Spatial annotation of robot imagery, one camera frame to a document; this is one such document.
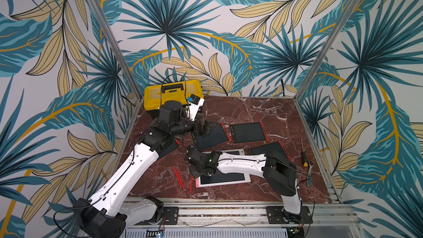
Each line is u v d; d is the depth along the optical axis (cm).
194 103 58
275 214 73
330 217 75
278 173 48
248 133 103
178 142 98
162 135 51
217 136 100
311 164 88
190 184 82
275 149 96
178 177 84
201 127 59
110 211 37
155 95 99
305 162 88
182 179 84
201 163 64
